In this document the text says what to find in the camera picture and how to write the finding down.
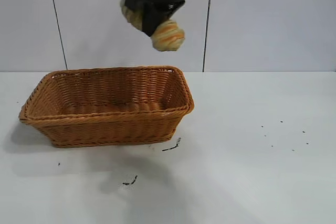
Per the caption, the brown woven wicker basket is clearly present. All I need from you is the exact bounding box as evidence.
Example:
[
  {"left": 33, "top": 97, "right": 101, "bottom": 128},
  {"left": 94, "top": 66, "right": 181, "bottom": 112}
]
[{"left": 18, "top": 65, "right": 195, "bottom": 148}]

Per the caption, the long striped twisted bread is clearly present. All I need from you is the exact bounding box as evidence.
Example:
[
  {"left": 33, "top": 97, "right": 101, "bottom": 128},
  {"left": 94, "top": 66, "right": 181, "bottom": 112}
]
[{"left": 119, "top": 0, "right": 186, "bottom": 52}]

